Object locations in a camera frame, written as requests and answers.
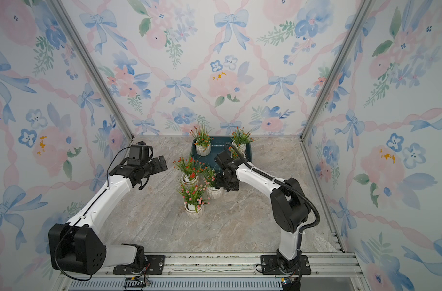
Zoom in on potted plant pink flowers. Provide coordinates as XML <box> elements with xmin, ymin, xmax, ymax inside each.
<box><xmin>179</xmin><ymin>183</ymin><xmax>210</xmax><ymax>219</ymax></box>
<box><xmin>202</xmin><ymin>166</ymin><xmax>223</xmax><ymax>200</ymax></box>

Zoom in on potted plant orange flowers front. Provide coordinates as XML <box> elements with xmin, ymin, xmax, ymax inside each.
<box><xmin>229</xmin><ymin>147</ymin><xmax>246</xmax><ymax>159</ymax></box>

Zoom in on potted plant orange flowers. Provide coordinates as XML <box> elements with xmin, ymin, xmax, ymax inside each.
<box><xmin>229</xmin><ymin>147</ymin><xmax>246</xmax><ymax>159</ymax></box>
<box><xmin>231</xmin><ymin>127</ymin><xmax>254</xmax><ymax>153</ymax></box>

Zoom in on potted plant red flowers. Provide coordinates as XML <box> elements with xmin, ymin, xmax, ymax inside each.
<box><xmin>189</xmin><ymin>124</ymin><xmax>212</xmax><ymax>156</ymax></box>
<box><xmin>173</xmin><ymin>157</ymin><xmax>200</xmax><ymax>186</ymax></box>

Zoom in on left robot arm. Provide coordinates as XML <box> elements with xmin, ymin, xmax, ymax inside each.
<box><xmin>48</xmin><ymin>156</ymin><xmax>168</xmax><ymax>275</ymax></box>

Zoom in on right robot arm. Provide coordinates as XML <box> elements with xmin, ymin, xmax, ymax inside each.
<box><xmin>214</xmin><ymin>151</ymin><xmax>320</xmax><ymax>274</ymax></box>

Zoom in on teal plastic storage box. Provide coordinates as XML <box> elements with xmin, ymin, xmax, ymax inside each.
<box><xmin>190</xmin><ymin>136</ymin><xmax>253</xmax><ymax>176</ymax></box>

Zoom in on potted plant red flowers back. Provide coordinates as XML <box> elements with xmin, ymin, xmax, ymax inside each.
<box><xmin>173</xmin><ymin>157</ymin><xmax>200</xmax><ymax>186</ymax></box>

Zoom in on potted plant pink flowers front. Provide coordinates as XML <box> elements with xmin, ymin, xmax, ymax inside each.
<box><xmin>179</xmin><ymin>183</ymin><xmax>210</xmax><ymax>219</ymax></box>

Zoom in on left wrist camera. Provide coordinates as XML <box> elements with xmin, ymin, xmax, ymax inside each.
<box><xmin>128</xmin><ymin>142</ymin><xmax>153</xmax><ymax>165</ymax></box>

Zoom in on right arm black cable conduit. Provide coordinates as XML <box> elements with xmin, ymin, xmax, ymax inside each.
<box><xmin>224</xmin><ymin>142</ymin><xmax>321</xmax><ymax>252</ymax></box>

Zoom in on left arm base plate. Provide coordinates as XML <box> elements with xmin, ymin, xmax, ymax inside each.
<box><xmin>113</xmin><ymin>255</ymin><xmax>166</xmax><ymax>275</ymax></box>

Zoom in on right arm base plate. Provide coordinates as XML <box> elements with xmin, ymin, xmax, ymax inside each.
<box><xmin>259</xmin><ymin>255</ymin><xmax>311</xmax><ymax>276</ymax></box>

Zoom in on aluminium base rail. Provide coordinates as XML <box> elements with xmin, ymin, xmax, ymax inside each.
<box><xmin>53</xmin><ymin>253</ymin><xmax>370</xmax><ymax>291</ymax></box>

